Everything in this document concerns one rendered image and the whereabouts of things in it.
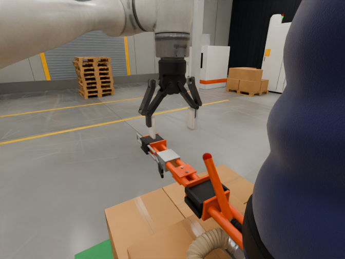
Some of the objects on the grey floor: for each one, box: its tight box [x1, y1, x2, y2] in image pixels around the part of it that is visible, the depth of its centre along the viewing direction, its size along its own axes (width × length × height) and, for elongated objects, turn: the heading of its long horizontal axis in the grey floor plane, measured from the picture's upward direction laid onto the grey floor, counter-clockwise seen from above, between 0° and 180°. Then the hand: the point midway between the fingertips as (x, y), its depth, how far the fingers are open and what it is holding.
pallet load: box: [226, 67, 269, 97], centre depth 699 cm, size 121×102×90 cm
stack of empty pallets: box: [72, 57, 114, 99], centre depth 666 cm, size 129×110×130 cm
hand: (172, 129), depth 56 cm, fingers open, 13 cm apart
